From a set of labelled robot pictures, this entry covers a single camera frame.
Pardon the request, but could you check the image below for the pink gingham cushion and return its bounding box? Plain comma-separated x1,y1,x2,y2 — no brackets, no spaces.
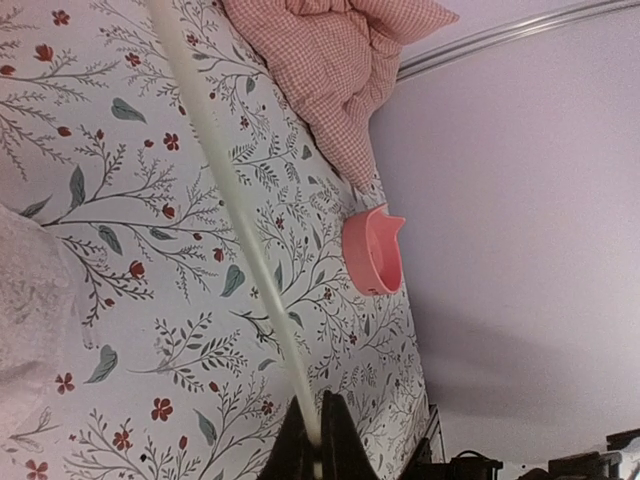
224,0,459,192

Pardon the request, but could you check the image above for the striped pet tent fabric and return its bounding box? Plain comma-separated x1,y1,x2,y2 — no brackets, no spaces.
1,207,76,440

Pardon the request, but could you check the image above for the right aluminium frame post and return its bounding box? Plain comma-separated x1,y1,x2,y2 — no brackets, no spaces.
397,0,639,82

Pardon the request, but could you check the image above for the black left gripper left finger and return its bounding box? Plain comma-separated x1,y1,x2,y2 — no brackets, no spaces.
262,397,315,480

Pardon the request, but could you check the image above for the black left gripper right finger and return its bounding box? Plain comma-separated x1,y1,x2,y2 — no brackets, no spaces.
320,390,379,480

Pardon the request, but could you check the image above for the white flexible tent pole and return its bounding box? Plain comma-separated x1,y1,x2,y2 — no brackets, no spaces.
147,1,323,479

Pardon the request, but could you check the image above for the pink cat-ear pet bowl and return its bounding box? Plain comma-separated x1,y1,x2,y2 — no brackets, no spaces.
342,204,406,296

